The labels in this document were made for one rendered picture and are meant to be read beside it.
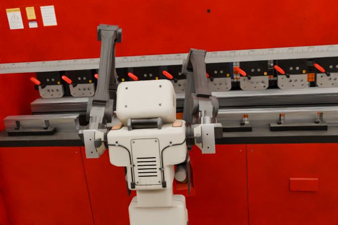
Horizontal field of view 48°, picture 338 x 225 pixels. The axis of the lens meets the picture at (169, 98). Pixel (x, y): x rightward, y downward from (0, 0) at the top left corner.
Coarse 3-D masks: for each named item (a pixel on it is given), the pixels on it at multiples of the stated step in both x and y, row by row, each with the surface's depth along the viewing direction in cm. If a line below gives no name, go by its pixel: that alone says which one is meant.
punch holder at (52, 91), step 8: (40, 72) 225; (48, 72) 224; (56, 72) 224; (64, 72) 230; (40, 80) 227; (48, 80) 226; (56, 80) 225; (64, 80) 230; (40, 88) 228; (48, 88) 228; (56, 88) 227; (64, 88) 231; (48, 96) 229; (56, 96) 228
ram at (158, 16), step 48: (0, 0) 215; (48, 0) 210; (96, 0) 206; (144, 0) 202; (192, 0) 198; (240, 0) 194; (288, 0) 190; (336, 0) 187; (0, 48) 225; (48, 48) 220; (96, 48) 215; (144, 48) 210; (192, 48) 206; (240, 48) 202
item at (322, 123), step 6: (270, 126) 209; (276, 126) 208; (282, 126) 208; (288, 126) 207; (294, 126) 206; (300, 126) 206; (306, 126) 205; (312, 126) 205; (318, 126) 204; (324, 126) 204
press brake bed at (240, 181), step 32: (0, 160) 238; (32, 160) 234; (64, 160) 230; (96, 160) 226; (192, 160) 216; (224, 160) 213; (256, 160) 210; (288, 160) 207; (320, 160) 204; (32, 192) 242; (64, 192) 238; (96, 192) 234; (224, 192) 219; (256, 192) 216; (288, 192) 213; (320, 192) 210; (32, 224) 251; (64, 224) 246; (96, 224) 242; (128, 224) 238; (192, 224) 230; (224, 224) 227; (256, 224) 223; (288, 224) 220; (320, 224) 216
